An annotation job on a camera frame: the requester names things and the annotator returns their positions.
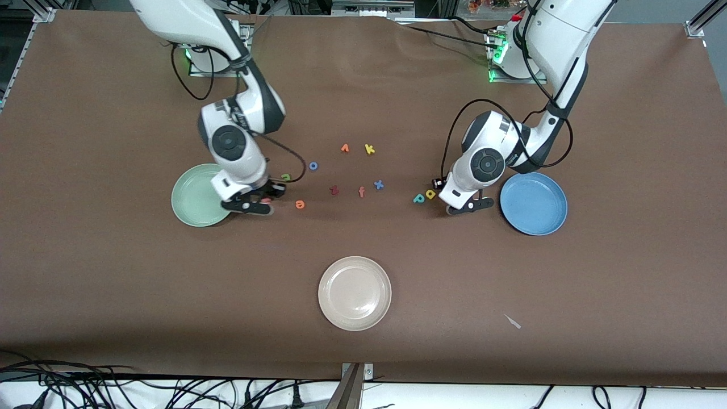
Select green plate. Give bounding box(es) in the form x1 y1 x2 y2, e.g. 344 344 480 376
171 164 235 228

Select blue plate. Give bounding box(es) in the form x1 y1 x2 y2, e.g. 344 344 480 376
500 172 569 236

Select beige plate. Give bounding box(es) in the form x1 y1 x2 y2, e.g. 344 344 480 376
318 256 392 332

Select brown table cover sheet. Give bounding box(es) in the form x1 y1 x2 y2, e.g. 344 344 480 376
0 10 727 387

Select black table cable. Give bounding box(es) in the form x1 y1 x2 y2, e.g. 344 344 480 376
392 19 500 49
448 15 499 36

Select aluminium frame profile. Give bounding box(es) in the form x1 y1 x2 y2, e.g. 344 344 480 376
331 0 416 18

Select silver bracket plate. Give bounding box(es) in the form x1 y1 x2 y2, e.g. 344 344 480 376
341 362 374 381

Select grey metal post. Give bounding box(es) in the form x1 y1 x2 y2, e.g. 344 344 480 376
325 364 364 409

